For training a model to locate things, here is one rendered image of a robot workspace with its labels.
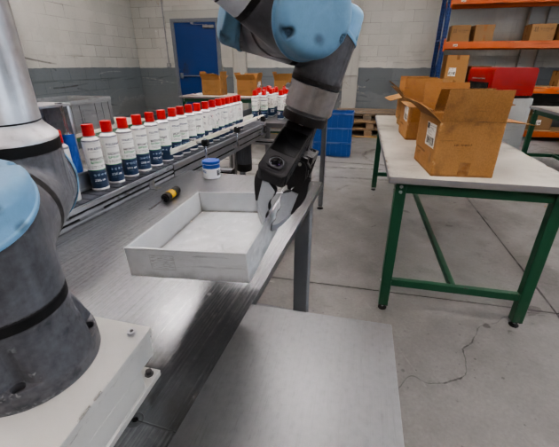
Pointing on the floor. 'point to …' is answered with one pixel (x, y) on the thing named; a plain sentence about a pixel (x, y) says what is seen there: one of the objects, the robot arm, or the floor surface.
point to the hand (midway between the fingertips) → (268, 224)
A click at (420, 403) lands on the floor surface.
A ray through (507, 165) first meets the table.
